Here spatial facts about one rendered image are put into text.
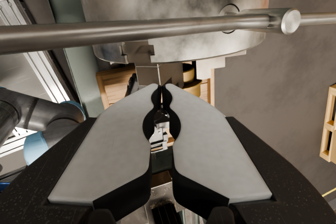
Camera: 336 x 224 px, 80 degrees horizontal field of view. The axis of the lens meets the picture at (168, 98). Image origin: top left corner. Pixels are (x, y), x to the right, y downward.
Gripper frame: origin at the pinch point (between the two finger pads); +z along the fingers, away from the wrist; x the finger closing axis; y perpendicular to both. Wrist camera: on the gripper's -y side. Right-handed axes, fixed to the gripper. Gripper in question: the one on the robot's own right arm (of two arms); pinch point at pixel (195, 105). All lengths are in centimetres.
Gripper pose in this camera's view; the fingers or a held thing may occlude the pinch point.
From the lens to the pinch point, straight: 47.5
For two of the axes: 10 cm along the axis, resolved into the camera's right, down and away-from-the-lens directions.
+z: 9.5, -2.0, 2.4
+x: 3.0, 3.8, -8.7
